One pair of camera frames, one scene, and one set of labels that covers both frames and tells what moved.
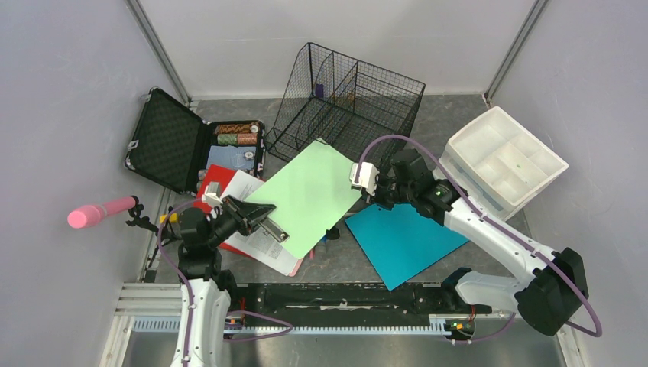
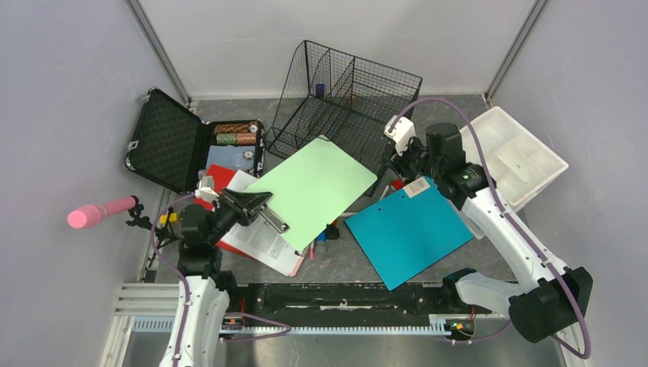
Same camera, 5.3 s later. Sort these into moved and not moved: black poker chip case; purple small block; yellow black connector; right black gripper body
Moved: right black gripper body
Not moved: purple small block; black poker chip case; yellow black connector
